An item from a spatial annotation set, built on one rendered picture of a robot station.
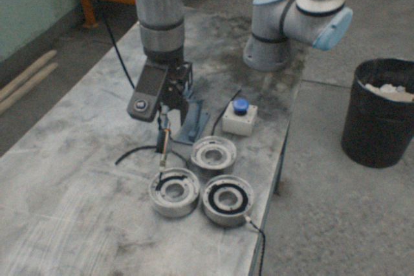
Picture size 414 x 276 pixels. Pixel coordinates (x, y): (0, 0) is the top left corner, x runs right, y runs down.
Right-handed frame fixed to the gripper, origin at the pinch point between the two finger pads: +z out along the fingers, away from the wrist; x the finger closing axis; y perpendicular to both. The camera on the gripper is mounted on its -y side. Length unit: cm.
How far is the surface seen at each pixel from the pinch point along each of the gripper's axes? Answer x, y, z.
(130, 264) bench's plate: -0.6, -20.7, 13.1
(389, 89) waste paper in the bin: -59, 120, 61
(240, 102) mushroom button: -10.4, 22.2, 5.7
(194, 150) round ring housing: -3.4, 7.4, 10.2
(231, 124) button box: -9.2, 18.7, 10.2
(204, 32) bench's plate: 12, 65, 13
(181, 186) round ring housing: -4.0, -3.0, 10.8
